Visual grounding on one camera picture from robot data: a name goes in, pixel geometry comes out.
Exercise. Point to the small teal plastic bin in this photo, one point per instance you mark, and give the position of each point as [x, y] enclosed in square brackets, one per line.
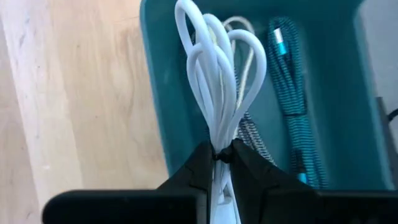
[335, 109]

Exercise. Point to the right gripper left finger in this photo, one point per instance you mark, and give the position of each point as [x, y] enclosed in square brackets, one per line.
[192, 174]

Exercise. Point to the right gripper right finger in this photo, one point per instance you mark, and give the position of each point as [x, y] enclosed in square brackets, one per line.
[264, 186]

